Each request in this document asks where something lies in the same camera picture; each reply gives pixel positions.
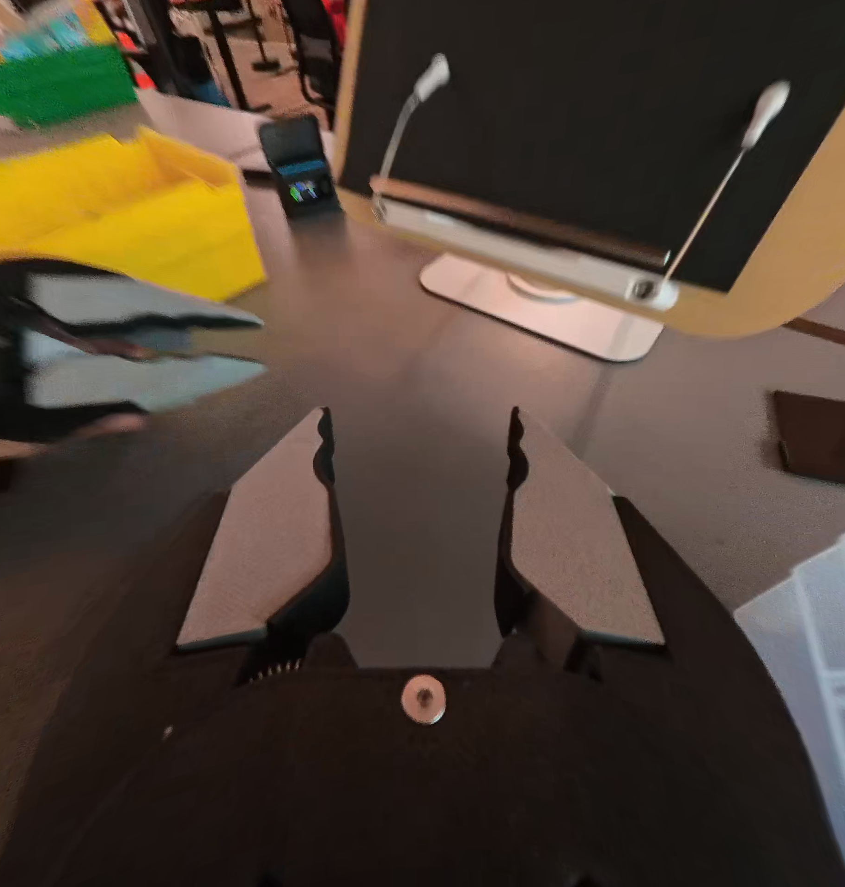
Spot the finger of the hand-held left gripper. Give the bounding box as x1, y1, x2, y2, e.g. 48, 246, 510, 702
22, 327, 269, 414
26, 273, 265, 334

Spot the green box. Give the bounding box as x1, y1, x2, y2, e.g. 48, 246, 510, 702
0, 45, 140, 130

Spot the black office chair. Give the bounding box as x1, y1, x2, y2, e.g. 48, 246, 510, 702
284, 0, 345, 127

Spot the brown wooden stick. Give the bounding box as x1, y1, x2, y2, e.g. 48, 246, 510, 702
786, 315, 845, 352

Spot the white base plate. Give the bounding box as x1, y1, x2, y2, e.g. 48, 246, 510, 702
420, 253, 666, 363

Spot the black board with wooden frame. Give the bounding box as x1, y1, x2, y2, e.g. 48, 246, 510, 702
332, 0, 845, 339

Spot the clear plastic box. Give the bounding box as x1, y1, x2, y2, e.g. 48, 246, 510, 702
733, 523, 845, 887

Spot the small black display device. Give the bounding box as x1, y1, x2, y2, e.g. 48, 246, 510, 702
258, 114, 343, 220

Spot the white-tipped cord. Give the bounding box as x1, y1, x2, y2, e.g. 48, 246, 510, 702
372, 53, 452, 221
633, 79, 792, 302

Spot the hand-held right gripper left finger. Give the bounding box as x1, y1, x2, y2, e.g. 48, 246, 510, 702
176, 405, 352, 654

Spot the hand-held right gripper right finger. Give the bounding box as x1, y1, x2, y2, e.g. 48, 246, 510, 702
495, 407, 666, 650

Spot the yellow plastic bin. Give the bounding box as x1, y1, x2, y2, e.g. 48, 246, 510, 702
0, 125, 267, 304

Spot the colourful printed box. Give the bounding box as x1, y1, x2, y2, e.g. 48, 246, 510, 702
0, 0, 115, 65

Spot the person's left hand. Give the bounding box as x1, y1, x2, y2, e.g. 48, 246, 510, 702
0, 414, 151, 464

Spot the black rectangular mat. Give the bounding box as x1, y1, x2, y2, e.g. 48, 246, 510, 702
772, 390, 845, 486

